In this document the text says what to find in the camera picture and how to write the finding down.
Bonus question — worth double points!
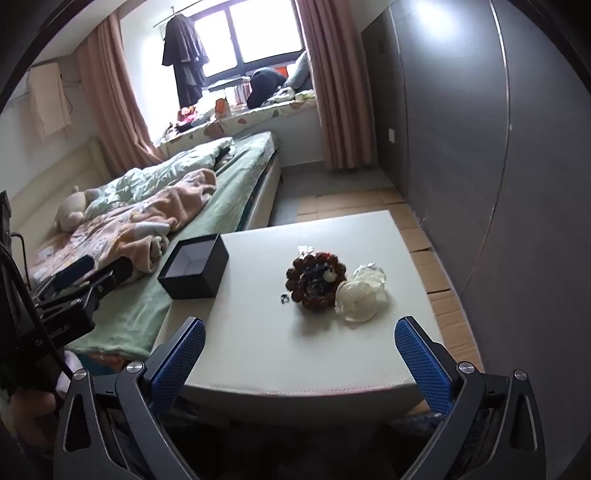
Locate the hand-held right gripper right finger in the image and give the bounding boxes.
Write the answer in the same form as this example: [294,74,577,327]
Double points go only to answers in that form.
[394,316,548,480]

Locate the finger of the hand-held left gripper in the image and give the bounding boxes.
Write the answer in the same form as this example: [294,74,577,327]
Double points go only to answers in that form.
[85,257,136,297]
[28,255,96,301]

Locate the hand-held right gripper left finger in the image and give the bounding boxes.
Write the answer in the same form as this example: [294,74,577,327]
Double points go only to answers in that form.
[53,316,206,480]

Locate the black box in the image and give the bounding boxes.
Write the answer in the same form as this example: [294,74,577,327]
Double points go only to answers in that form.
[157,233,230,301]

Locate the red-brown bead bracelet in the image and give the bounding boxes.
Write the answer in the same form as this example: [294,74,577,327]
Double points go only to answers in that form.
[285,251,347,313]

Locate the person's left hand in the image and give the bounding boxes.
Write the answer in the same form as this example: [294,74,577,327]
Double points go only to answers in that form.
[8,391,58,452]

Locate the beige plush toy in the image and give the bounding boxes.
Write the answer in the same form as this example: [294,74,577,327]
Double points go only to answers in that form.
[54,187,100,232]

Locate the pink fleece blanket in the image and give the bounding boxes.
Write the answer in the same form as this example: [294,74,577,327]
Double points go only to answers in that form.
[34,168,218,278]

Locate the pale green quilt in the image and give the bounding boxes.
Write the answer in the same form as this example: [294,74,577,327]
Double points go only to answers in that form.
[83,137,236,220]

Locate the white low table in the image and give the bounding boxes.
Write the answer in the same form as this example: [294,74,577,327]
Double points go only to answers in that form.
[295,187,485,416]

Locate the green bed sheet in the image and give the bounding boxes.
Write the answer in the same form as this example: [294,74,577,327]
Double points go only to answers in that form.
[65,131,278,356]

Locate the pink toys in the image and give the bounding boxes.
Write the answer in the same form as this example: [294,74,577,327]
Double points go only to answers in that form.
[175,106,199,130]

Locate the beige hanging towel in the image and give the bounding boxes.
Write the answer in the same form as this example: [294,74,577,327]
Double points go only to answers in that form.
[27,62,74,141]

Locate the white bed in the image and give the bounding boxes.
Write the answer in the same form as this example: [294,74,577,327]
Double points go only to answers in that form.
[0,131,283,370]

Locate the pink curtain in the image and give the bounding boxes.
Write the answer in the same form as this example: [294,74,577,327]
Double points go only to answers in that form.
[76,11,164,178]
[295,0,377,171]

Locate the patterned window seat cushion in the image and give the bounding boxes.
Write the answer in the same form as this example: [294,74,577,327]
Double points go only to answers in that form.
[159,90,319,155]

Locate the dark hanging clothes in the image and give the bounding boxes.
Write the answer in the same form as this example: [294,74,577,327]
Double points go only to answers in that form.
[161,13,208,108]

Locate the dark bag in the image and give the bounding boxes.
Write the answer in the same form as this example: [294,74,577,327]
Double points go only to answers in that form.
[246,67,288,110]

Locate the grey pillow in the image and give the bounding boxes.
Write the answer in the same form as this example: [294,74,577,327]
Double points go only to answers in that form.
[284,50,311,90]

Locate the window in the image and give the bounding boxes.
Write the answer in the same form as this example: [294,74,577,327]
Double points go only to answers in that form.
[120,0,305,88]

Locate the black cable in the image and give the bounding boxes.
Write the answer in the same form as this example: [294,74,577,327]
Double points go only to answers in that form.
[0,233,72,381]

